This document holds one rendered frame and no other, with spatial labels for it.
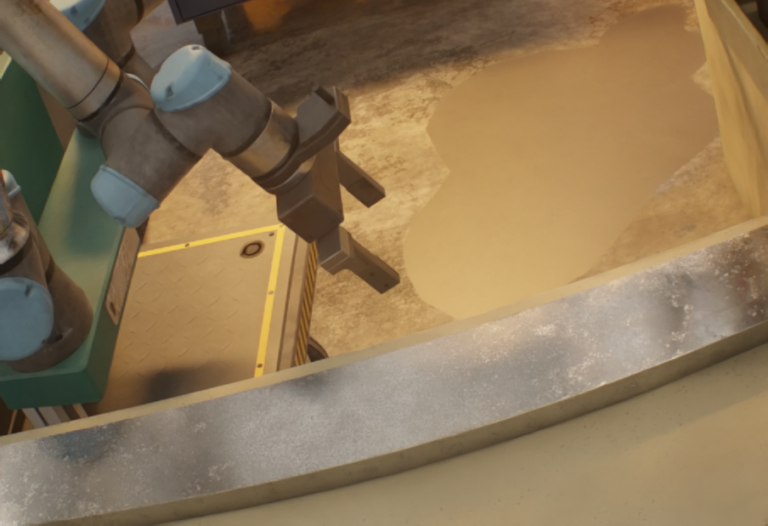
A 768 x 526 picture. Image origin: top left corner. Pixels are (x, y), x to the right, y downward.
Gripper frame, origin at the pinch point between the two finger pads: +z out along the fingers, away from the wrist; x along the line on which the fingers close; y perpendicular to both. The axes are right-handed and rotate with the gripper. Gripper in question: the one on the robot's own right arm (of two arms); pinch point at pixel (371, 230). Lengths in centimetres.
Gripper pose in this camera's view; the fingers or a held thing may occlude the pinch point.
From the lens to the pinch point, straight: 146.5
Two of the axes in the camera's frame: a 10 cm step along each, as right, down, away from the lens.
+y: -7.7, 5.2, 3.8
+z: 6.3, 5.2, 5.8
